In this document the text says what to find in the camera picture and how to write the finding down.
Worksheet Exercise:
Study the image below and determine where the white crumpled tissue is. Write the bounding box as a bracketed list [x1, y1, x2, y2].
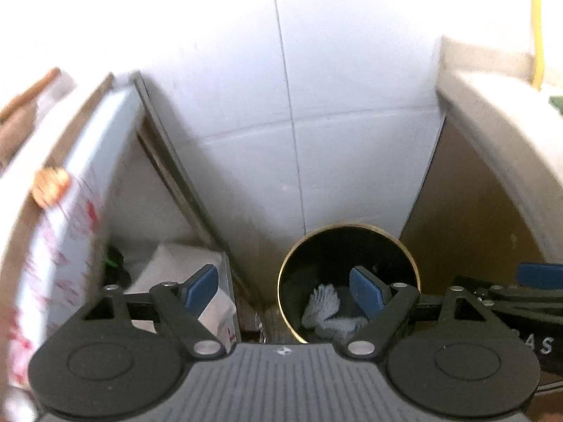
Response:
[301, 283, 369, 341]

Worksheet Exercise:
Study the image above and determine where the orange round object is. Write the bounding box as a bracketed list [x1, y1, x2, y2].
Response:
[33, 167, 71, 207]

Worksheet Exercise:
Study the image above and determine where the black bin with gold rim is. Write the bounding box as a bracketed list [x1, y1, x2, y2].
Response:
[277, 224, 422, 344]

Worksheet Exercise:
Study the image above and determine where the metal frame rail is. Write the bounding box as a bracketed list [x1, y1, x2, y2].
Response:
[132, 70, 240, 344]

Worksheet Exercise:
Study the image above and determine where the yellow hose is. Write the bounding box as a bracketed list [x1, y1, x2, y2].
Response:
[531, 0, 546, 89]

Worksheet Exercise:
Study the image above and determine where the dark bundle with green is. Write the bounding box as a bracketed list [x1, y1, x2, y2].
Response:
[106, 246, 133, 286]

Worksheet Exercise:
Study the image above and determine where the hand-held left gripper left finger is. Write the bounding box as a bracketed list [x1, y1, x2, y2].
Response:
[79, 265, 224, 360]

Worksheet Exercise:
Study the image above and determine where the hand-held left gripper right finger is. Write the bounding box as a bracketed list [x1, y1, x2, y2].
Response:
[345, 266, 500, 360]

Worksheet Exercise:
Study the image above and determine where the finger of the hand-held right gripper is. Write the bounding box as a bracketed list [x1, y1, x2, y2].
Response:
[453, 275, 563, 319]
[518, 263, 563, 290]

